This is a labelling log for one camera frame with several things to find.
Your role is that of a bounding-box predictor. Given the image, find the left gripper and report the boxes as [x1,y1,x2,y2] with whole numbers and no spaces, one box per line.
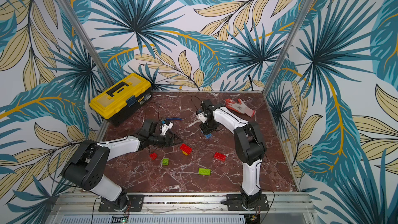
[149,133,184,149]

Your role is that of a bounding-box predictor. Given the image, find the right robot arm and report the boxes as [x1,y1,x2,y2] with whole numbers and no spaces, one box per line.
[196,100,266,205]

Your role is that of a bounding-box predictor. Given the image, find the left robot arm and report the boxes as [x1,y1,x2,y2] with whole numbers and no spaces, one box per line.
[61,120,183,205]

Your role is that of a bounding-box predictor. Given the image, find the green square lego brick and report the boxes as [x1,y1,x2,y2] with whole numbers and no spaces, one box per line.
[162,158,169,166]

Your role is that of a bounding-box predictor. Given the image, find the small red lego brick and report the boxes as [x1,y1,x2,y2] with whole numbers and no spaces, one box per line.
[150,152,158,160]

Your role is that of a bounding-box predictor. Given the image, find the long green lego brick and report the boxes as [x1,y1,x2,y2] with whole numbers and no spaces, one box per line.
[198,168,211,176]

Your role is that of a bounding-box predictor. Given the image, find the red white work glove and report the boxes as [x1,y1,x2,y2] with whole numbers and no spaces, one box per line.
[225,99,255,118]

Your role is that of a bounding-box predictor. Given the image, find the yellow black toolbox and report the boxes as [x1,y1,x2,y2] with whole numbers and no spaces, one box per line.
[89,74,152,127]

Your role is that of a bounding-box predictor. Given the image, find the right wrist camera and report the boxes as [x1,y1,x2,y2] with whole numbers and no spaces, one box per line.
[197,112,207,123]

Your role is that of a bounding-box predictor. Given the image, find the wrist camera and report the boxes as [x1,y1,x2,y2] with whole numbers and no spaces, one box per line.
[160,121,174,136]
[197,112,207,123]

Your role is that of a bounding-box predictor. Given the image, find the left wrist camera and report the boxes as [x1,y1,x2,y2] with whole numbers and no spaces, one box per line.
[160,121,174,136]

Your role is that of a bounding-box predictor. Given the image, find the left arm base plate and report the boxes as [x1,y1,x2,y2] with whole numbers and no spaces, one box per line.
[98,194,144,212]

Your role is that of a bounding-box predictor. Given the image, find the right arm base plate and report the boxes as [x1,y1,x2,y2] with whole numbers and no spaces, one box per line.
[221,194,271,211]

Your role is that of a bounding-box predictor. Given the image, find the aluminium front rail frame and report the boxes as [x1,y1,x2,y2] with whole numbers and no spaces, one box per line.
[46,192,320,224]

